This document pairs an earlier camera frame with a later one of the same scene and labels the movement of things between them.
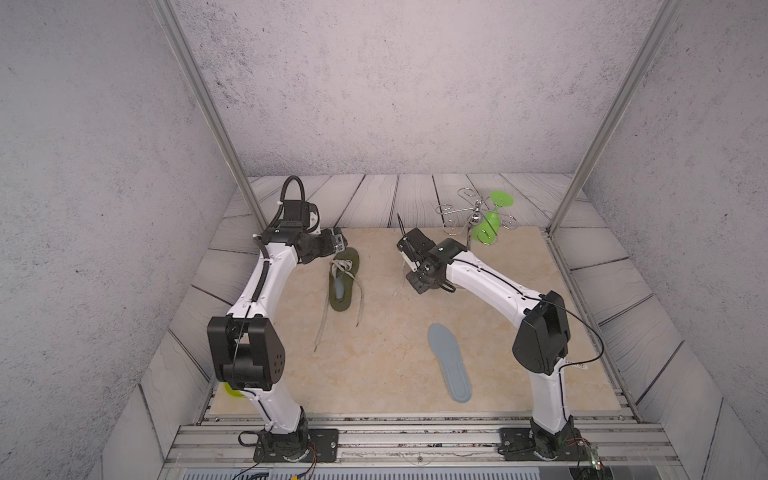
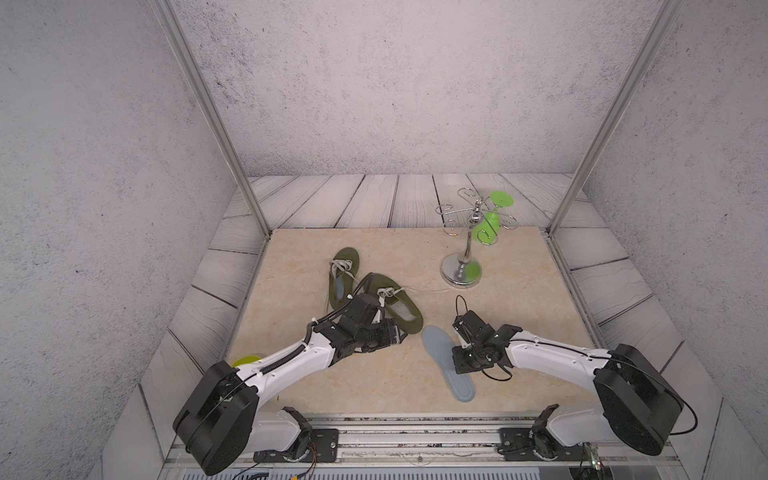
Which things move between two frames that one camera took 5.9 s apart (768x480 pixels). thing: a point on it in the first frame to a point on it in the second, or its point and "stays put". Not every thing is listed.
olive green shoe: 342,275 stays put
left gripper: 329,246 to 391,334
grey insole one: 447,350 stays put
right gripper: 415,284 to 460,367
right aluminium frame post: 615,115 stays put
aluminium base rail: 423,441 stays put
